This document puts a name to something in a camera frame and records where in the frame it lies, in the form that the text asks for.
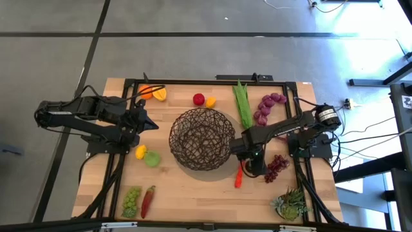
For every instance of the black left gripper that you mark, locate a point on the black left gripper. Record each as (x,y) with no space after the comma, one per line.
(136,121)

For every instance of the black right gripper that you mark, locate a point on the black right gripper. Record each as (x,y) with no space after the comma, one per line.
(248,151)

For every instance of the dark red grape bunch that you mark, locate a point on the dark red grape bunch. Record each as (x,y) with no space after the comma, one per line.
(277,166)

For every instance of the small yellow fruit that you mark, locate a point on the small yellow fruit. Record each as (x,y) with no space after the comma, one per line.
(140,152)

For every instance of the orange fruit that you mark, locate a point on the orange fruit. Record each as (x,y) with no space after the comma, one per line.
(145,94)

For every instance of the yellow banana bunch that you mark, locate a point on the yellow banana bunch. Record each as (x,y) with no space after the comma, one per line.
(160,95)

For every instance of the green apple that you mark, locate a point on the green apple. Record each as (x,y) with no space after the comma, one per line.
(152,158)

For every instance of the green romaine lettuce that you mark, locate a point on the green romaine lettuce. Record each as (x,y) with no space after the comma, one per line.
(243,106)

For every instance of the orange-yellow lemon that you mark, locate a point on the orange-yellow lemon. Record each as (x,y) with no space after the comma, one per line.
(210,102)

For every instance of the large purple fruit bunch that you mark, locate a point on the large purple fruit bunch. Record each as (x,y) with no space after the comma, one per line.
(267,103)

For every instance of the red chili pepper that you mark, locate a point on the red chili pepper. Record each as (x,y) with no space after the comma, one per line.
(147,201)

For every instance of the green grape bunch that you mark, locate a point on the green grape bunch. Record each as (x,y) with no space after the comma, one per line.
(131,199)

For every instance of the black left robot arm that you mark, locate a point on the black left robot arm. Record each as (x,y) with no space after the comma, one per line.
(96,109)

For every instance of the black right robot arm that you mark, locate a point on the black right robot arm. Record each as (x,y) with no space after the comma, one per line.
(283,127)

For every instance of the dark woven wicker basket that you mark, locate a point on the dark woven wicker basket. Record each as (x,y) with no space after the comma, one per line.
(193,161)

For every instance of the potted succulent plant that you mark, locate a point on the potted succulent plant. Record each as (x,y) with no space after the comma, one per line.
(289,207)

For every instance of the black rig beam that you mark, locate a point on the black rig beam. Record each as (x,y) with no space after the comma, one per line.
(206,226)

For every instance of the white power plug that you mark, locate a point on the white power plug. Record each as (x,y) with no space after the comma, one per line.
(348,103)

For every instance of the black floor beam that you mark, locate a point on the black floor beam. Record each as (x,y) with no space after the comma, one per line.
(370,167)

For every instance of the black floor stand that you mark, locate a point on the black floor stand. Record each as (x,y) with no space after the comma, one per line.
(370,82)

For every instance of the dark grey cabinet unit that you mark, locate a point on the dark grey cabinet unit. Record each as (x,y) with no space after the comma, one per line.
(402,129)

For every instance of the black mount bar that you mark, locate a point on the black mount bar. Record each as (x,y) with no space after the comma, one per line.
(238,77)

